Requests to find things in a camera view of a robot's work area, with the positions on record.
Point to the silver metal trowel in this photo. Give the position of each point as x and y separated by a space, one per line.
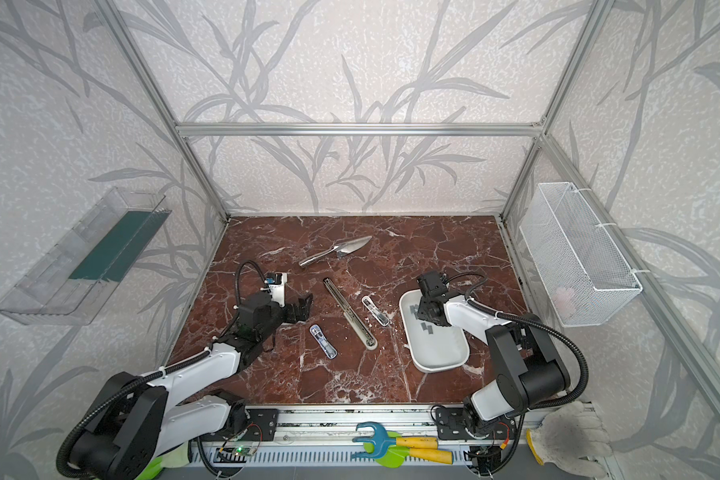
340 249

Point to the pink object in basket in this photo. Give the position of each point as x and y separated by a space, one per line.
565 303

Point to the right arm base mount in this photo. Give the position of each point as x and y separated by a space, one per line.
451 425

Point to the green garden hand shovel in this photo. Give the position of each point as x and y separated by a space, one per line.
395 457

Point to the aluminium frame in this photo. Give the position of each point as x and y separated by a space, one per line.
698 362

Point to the white mini stapler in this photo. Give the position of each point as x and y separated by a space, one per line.
375 311

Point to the teal garden hand rake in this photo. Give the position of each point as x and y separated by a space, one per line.
381 441

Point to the green circuit board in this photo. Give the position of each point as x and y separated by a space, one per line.
235 454

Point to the white oval tray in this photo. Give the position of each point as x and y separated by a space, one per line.
445 350

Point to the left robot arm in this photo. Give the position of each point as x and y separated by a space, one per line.
136 418

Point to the clear plastic wall shelf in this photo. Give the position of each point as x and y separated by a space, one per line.
72 282

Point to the white wire mesh basket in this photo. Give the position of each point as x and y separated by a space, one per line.
571 247

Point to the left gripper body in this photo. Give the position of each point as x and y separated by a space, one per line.
291 309

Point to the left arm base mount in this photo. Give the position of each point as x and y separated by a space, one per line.
256 425

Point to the green work glove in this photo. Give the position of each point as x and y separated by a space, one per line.
177 458

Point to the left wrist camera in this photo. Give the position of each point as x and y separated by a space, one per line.
276 284

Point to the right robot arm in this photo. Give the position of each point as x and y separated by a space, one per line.
535 365

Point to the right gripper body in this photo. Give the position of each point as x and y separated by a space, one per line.
429 312

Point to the white cloth glove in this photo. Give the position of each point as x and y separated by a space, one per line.
568 437

